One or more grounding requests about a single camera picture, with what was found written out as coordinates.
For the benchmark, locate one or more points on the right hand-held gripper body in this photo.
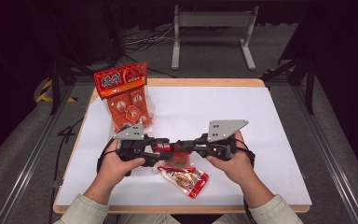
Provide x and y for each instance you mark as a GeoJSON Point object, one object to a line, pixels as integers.
{"type": "Point", "coordinates": [223, 129]}

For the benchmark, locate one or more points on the clear plastic container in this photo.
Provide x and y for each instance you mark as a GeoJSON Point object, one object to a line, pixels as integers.
{"type": "Point", "coordinates": [152, 107]}

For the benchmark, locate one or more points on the beige spout pouch red base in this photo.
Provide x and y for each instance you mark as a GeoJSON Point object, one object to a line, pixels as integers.
{"type": "Point", "coordinates": [186, 182]}

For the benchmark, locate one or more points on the yellow black hazard tape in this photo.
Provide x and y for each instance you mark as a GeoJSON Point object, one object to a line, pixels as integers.
{"type": "Point", "coordinates": [45, 93]}

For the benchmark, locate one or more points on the white paper sheet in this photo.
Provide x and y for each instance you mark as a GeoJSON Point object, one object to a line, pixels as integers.
{"type": "Point", "coordinates": [192, 105]}

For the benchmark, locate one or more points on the black tripod stand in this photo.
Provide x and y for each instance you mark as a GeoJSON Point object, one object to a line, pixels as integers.
{"type": "Point", "coordinates": [56, 81]}
{"type": "Point", "coordinates": [307, 74]}

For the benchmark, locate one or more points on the person's right hand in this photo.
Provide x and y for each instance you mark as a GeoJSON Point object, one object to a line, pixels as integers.
{"type": "Point", "coordinates": [236, 168]}

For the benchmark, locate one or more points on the person's left hand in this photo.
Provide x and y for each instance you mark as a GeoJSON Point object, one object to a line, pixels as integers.
{"type": "Point", "coordinates": [116, 168]}

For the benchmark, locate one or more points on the aluminium floor rail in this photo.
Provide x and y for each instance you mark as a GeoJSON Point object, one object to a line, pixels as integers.
{"type": "Point", "coordinates": [332, 165]}
{"type": "Point", "coordinates": [28, 168]}

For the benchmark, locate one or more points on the white metal stand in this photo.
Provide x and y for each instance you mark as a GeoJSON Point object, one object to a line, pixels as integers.
{"type": "Point", "coordinates": [213, 19]}

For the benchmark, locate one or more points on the small red black snack packet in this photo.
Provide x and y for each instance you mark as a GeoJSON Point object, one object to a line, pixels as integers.
{"type": "Point", "coordinates": [180, 159]}

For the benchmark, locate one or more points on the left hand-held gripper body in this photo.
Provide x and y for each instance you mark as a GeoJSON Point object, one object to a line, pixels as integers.
{"type": "Point", "coordinates": [130, 133]}

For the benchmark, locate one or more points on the large orange snack bag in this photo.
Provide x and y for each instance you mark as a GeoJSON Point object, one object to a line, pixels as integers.
{"type": "Point", "coordinates": [121, 84]}

